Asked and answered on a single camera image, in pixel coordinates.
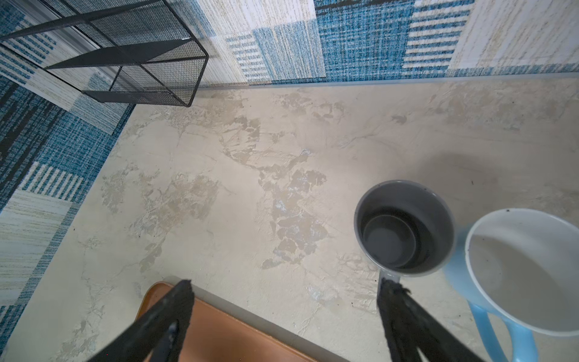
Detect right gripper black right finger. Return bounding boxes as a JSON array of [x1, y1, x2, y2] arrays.
[[377, 278, 482, 361]]

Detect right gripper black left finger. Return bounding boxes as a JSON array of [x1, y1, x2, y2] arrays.
[[90, 280, 195, 362]]

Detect grey mug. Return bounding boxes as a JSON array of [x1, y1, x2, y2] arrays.
[[354, 179, 457, 284]]

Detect light blue mug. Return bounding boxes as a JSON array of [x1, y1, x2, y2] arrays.
[[443, 208, 578, 361]]

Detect brown plastic tray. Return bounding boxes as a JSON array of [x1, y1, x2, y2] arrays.
[[135, 281, 318, 362]]

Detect black wire shelf rack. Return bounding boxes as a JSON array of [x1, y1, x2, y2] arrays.
[[1, 1, 209, 106]]

